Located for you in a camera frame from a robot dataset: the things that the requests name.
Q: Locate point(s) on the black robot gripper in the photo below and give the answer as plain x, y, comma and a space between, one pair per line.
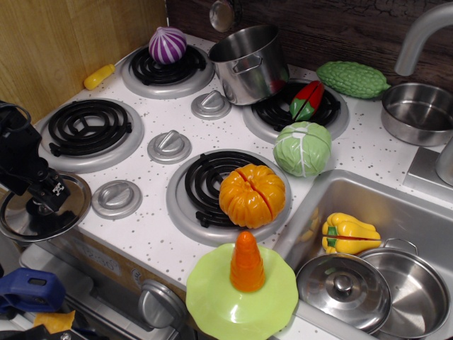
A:
22, 168

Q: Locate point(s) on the steel lid with knob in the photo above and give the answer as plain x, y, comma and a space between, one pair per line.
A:
26, 220

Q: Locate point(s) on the grey stove knob bottom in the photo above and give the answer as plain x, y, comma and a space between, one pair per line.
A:
116, 199

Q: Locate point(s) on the grey stove knob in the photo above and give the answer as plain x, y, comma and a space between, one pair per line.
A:
169, 148
210, 106
116, 199

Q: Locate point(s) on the front left stove burner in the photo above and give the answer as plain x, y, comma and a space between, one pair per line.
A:
90, 135

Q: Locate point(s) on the stove burner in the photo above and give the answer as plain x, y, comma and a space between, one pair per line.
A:
90, 135
267, 118
145, 77
192, 197

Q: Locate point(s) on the grey stove knob middle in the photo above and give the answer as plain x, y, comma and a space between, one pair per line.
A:
169, 148

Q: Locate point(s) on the front right stove burner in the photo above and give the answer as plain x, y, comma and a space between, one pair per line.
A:
192, 197

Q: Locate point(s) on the grey stove knob top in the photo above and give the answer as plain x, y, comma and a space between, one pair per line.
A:
210, 106

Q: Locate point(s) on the back left stove burner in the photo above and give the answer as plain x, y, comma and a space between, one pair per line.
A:
145, 77

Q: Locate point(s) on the back right stove burner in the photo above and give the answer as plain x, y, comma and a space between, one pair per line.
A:
267, 118

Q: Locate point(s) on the steel lid in sink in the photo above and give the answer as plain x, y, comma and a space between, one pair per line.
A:
347, 288

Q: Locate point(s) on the blue clamp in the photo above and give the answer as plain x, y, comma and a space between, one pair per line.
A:
31, 290

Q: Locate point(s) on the yellow cloth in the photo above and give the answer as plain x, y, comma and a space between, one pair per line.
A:
54, 322

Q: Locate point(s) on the grey oven front knob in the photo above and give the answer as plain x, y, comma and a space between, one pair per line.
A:
160, 307

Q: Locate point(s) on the purple striped toy onion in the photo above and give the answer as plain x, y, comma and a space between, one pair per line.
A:
167, 45

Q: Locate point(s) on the orange toy pumpkin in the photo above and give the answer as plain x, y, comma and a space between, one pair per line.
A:
252, 196

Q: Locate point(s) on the light green plastic plate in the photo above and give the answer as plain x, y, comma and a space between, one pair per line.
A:
223, 312

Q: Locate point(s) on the orange toy carrot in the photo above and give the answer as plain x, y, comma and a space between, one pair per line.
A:
247, 272

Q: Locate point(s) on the tall steel pot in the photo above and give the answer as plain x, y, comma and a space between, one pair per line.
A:
250, 64

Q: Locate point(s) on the hanging steel ladle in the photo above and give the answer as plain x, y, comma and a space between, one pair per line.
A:
222, 15

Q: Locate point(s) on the green toy cabbage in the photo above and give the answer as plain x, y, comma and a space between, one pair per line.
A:
303, 149

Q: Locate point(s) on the red toy chili pepper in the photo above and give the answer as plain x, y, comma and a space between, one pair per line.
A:
307, 101

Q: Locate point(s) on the yellow toy bell pepper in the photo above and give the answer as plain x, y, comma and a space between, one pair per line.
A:
343, 233

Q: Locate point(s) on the green toy bitter gourd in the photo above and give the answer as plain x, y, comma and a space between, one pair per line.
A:
353, 79

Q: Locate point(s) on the steel sink basin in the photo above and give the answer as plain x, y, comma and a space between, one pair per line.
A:
405, 221

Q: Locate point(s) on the small steel pot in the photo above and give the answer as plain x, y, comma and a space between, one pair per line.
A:
419, 114

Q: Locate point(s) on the steel pan in sink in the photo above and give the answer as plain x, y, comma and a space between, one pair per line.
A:
420, 300

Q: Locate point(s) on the silver faucet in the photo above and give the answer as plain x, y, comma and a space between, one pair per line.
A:
418, 34

